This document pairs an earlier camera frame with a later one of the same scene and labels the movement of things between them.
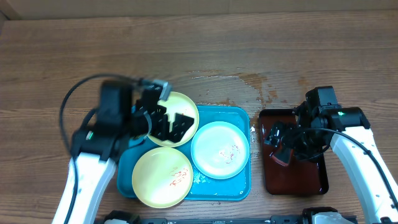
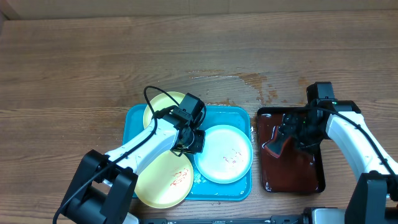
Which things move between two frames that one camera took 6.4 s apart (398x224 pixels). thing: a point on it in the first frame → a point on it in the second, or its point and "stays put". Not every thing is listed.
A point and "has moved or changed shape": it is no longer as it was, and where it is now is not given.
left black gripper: (176, 134) → (199, 146)
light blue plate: (219, 150) has moved or changed shape
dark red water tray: (302, 177) stays put
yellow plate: (162, 177) stays put
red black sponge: (282, 157) has moved or changed shape
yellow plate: (181, 104) has moved or changed shape
